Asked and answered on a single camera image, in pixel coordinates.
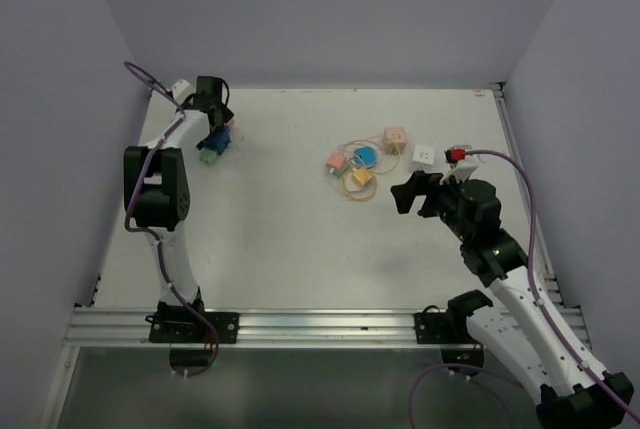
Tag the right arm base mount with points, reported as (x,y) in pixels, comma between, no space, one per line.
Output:
(449,327)

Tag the white cube socket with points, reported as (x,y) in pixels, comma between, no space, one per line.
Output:
(423,158)

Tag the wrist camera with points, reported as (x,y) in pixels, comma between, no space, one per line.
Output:
(462,164)
(181,89)

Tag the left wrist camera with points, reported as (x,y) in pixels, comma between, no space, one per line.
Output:
(181,89)

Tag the salmon plug with cable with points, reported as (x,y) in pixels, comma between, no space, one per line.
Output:
(333,159)

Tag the dark blue cube socket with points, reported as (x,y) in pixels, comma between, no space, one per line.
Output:
(218,142)

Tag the pink cube socket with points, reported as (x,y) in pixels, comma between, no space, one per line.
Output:
(394,140)

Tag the light blue plug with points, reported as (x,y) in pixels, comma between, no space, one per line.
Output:
(365,156)

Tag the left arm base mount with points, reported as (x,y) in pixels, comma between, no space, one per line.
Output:
(177,325)

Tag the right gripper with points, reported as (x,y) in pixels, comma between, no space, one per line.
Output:
(421,183)

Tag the aluminium front rail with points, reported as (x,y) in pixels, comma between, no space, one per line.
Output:
(101,327)

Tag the yellow plug with cable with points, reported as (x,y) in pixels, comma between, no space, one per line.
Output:
(361,177)

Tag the aluminium rail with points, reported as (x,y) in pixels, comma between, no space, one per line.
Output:
(101,327)
(542,258)

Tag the aluminium right rail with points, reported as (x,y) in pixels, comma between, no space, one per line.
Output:
(542,258)

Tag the teal plug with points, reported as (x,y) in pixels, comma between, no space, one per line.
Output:
(340,168)

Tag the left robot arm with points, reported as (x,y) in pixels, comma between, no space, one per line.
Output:
(157,197)

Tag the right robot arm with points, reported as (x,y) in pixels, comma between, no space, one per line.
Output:
(569,387)

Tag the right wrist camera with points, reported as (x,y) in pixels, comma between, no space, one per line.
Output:
(462,164)

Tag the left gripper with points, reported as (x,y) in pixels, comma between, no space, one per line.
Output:
(226,115)

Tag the green plug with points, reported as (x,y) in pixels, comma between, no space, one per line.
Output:
(208,156)

